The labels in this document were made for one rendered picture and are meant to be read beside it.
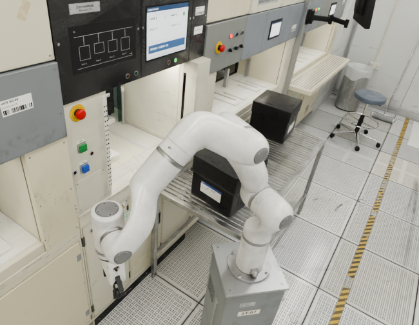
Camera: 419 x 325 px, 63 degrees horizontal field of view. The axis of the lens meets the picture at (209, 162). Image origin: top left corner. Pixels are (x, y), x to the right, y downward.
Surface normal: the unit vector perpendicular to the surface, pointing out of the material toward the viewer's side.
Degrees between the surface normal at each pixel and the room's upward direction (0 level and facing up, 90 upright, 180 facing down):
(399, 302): 0
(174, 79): 90
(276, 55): 90
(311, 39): 90
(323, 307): 0
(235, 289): 0
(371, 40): 90
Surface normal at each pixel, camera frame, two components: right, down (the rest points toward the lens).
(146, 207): 0.81, -0.22
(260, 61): -0.55, 0.42
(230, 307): 0.21, 0.57
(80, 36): 0.84, 0.38
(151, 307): 0.11, -0.82
